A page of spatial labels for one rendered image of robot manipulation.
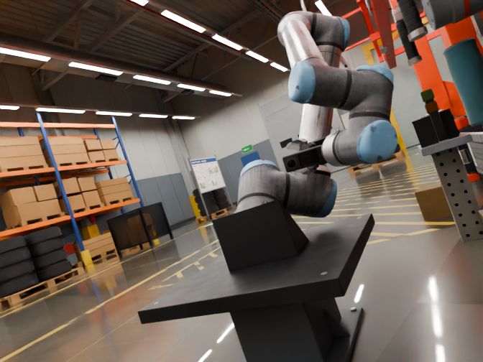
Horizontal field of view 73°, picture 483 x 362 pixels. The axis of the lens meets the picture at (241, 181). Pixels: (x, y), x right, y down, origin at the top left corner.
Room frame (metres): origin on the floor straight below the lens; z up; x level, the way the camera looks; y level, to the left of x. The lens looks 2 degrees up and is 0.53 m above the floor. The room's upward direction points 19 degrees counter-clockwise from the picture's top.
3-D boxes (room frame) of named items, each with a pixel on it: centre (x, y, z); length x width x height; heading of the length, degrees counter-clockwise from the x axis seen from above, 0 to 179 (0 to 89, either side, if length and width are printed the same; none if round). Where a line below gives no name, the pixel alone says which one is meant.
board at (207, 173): (10.10, 0.89, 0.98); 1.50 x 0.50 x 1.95; 151
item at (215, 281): (1.07, 0.00, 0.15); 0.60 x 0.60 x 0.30; 61
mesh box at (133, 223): (8.72, 2.95, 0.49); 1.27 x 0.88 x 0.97; 61
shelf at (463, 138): (1.44, -0.88, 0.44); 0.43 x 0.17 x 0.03; 152
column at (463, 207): (1.47, -0.89, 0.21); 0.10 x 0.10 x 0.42; 62
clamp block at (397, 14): (1.12, -0.73, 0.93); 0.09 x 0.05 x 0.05; 62
